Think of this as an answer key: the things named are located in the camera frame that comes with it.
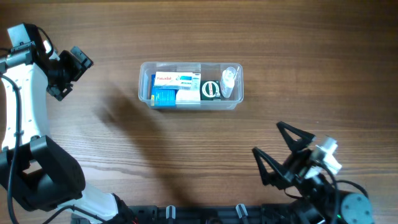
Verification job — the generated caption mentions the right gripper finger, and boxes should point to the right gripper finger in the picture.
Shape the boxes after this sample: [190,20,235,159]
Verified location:
[252,147,294,190]
[276,121,316,152]

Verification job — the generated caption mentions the clear spray bottle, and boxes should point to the clear spray bottle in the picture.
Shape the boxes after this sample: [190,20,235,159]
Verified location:
[220,67,238,98]

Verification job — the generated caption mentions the blue medicine box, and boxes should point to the blue medicine box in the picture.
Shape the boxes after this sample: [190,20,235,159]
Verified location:
[150,74,176,108]

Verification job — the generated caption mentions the white Panadol box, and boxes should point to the white Panadol box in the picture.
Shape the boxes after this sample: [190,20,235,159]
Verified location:
[153,72,201,90]

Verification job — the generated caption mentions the clear plastic container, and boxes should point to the clear plastic container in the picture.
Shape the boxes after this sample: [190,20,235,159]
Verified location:
[138,62,244,110]

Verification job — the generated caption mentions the green round-logo box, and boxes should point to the green round-logo box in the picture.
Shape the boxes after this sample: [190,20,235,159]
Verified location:
[200,80,221,101]

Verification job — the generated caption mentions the white medicine box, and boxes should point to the white medicine box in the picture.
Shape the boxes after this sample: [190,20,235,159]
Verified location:
[176,90,201,103]

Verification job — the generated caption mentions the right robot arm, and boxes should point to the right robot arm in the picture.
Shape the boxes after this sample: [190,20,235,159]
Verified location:
[252,121,374,224]

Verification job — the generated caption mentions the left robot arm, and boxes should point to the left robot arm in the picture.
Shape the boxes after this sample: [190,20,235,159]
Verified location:
[1,23,134,223]

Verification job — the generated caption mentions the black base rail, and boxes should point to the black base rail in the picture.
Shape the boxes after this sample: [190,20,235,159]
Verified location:
[130,204,309,224]

